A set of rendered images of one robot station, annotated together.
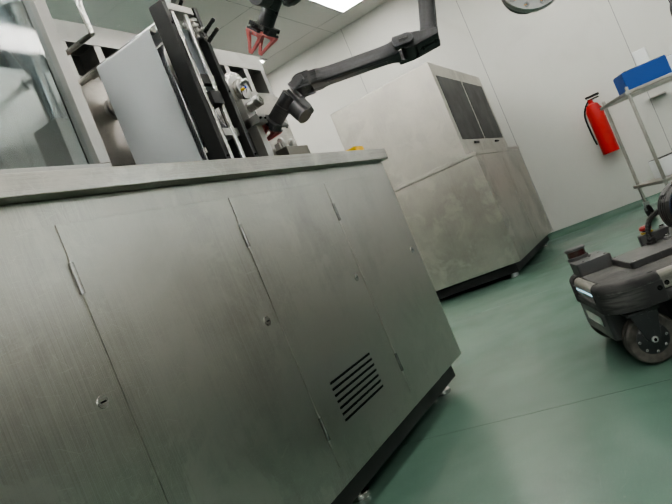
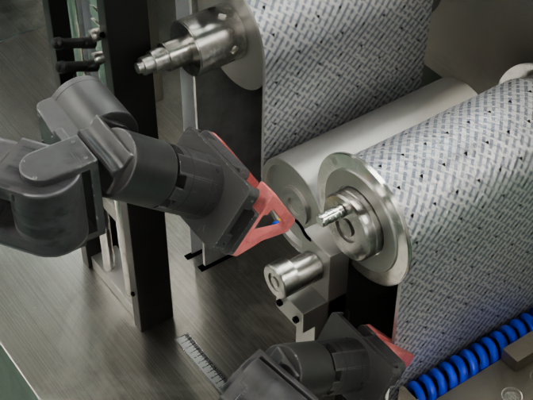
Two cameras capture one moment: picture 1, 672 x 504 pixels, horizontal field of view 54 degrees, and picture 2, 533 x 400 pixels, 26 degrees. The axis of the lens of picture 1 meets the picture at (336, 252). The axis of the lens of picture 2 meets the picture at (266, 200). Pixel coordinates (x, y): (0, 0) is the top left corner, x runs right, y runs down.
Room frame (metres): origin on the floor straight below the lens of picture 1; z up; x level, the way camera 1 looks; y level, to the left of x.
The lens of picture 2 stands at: (2.54, -0.70, 2.07)
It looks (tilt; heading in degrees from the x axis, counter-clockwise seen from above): 43 degrees down; 117
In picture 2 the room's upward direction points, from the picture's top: straight up
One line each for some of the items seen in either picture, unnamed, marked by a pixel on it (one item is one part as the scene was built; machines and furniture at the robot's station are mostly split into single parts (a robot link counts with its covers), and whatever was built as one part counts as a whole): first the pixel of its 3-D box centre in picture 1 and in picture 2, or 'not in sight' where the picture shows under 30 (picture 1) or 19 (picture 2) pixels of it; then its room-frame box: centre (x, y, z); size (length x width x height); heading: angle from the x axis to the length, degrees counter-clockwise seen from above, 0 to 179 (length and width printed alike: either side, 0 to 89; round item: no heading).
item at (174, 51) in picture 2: not in sight; (161, 59); (1.98, 0.14, 1.33); 0.06 x 0.03 x 0.03; 63
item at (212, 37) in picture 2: not in sight; (208, 40); (2.01, 0.19, 1.33); 0.06 x 0.06 x 0.06; 63
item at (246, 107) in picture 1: (264, 140); (308, 340); (2.19, 0.08, 1.05); 0.06 x 0.05 x 0.31; 63
